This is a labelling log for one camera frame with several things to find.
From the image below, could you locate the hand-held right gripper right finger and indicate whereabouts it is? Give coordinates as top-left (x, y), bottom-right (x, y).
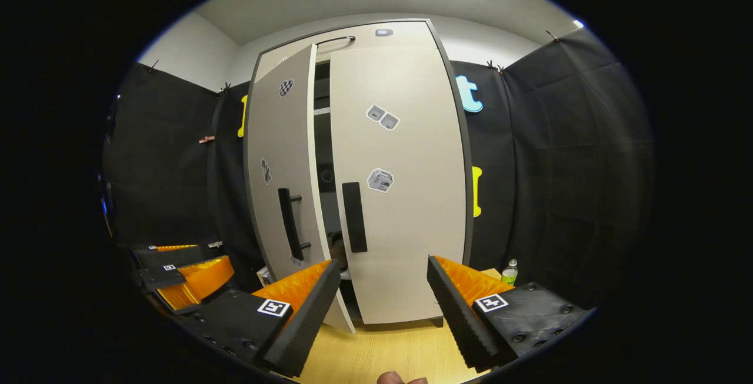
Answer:
top-left (426, 255), bottom-right (589, 373)

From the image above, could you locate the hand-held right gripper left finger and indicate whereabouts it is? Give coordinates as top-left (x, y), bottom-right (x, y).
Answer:
top-left (179, 258), bottom-right (342, 378)

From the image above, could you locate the brown fuzzy shoe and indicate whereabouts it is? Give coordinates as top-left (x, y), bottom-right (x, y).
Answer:
top-left (328, 231), bottom-right (349, 272)

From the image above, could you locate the white shoe cabinet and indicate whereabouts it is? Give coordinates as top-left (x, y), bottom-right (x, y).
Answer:
top-left (243, 18), bottom-right (475, 329)

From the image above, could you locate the white cabinet drawer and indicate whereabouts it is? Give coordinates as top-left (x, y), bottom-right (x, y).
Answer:
top-left (257, 21), bottom-right (441, 73)

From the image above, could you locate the black backdrop cloth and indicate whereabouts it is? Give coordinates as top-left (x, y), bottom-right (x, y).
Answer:
top-left (101, 26), bottom-right (657, 308)

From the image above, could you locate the black door handle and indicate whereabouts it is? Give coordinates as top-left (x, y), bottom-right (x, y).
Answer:
top-left (278, 188), bottom-right (311, 262)
top-left (342, 182), bottom-right (368, 253)

